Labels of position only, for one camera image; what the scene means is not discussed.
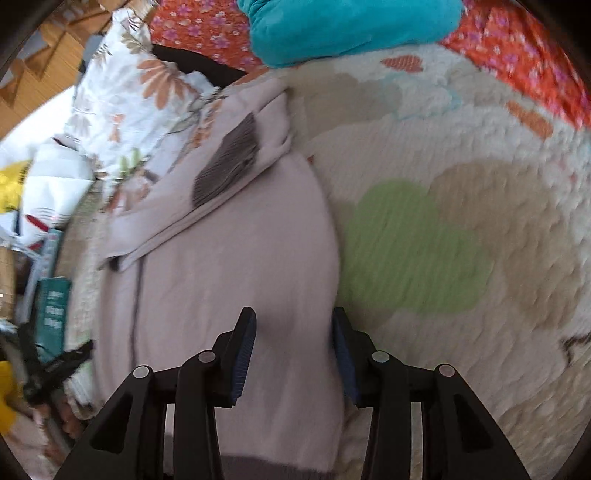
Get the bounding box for pale pink floral sweater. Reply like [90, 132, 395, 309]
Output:
[93, 79, 344, 479]

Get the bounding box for green box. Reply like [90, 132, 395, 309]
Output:
[35, 277, 71, 364]

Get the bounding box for light blue toy board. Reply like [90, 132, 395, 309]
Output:
[26, 229, 64, 294]

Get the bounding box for white paper bag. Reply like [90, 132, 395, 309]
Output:
[1, 139, 95, 248]

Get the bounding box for white floral pillow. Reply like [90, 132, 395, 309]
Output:
[65, 8, 216, 182]

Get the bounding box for wooden headboard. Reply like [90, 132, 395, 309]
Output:
[1, 1, 159, 135]

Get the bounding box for red floral fabric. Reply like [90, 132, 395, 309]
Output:
[150, 1, 590, 130]

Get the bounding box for teal folded garment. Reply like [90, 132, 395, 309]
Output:
[238, 0, 464, 68]

